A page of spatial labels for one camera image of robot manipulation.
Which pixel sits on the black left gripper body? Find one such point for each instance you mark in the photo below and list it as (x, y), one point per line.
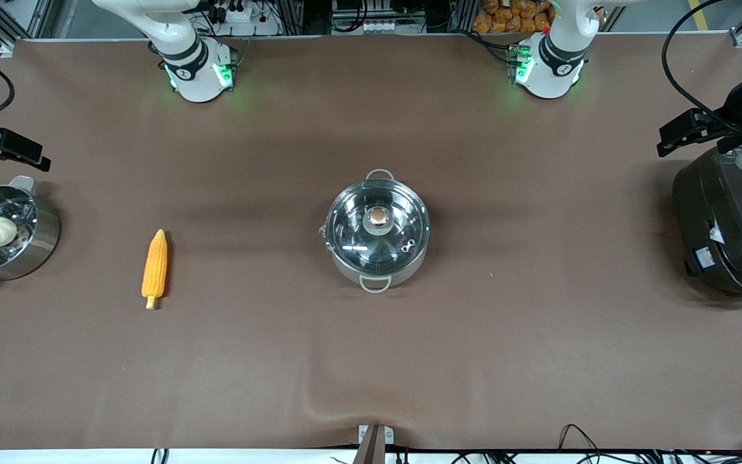
(736, 106)

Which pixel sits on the yellow corn cob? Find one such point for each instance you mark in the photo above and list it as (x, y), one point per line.
(154, 267)

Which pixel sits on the glass pot lid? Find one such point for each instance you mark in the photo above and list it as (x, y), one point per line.
(351, 238)

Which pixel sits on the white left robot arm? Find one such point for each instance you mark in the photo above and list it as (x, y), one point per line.
(554, 64)

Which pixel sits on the steel steamer pot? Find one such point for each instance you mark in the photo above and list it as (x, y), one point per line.
(42, 241)

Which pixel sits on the steel cooking pot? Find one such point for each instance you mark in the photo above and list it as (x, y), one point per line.
(377, 274)

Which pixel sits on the black rice cooker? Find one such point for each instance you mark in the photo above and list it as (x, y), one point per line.
(732, 219)

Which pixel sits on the bag of orange snacks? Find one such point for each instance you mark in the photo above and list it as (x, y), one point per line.
(506, 16)

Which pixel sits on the white power strip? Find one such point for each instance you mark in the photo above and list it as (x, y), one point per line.
(380, 28)
(234, 11)

